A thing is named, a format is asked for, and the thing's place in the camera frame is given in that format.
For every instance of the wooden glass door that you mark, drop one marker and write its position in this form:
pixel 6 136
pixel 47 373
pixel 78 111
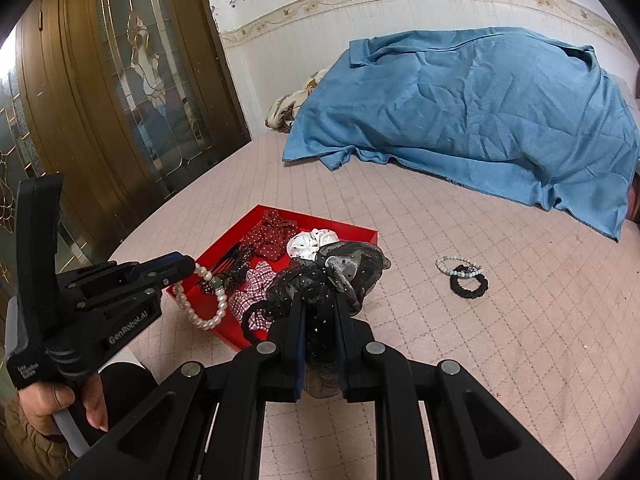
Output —
pixel 65 85

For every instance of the red box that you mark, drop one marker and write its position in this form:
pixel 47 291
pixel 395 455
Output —
pixel 235 332

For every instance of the floral blanket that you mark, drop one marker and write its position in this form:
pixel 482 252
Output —
pixel 282 110

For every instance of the white cherry print scrunchie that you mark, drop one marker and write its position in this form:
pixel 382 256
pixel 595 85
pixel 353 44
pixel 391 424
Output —
pixel 307 244

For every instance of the red plaid scrunchie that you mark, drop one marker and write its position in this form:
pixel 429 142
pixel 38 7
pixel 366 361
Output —
pixel 255 280

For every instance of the black lace bow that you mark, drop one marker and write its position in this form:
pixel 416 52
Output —
pixel 235 275

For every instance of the black tulle scrunchie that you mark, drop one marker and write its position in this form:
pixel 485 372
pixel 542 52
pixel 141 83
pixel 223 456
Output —
pixel 345 265

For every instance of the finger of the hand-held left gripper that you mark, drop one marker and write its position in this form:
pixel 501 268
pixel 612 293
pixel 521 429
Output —
pixel 172 266

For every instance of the red polka dot scrunchie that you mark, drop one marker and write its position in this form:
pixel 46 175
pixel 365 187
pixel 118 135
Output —
pixel 270 240

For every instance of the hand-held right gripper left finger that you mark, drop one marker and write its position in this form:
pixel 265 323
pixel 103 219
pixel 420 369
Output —
pixel 299 345

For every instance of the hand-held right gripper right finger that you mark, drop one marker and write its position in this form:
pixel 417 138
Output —
pixel 342 345

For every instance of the person's left hand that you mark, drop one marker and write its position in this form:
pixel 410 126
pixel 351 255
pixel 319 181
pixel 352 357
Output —
pixel 55 402

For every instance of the black hair clip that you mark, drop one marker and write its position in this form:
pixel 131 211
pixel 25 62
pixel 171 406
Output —
pixel 231 255

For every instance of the blue cloth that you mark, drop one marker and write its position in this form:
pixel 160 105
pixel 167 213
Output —
pixel 475 120

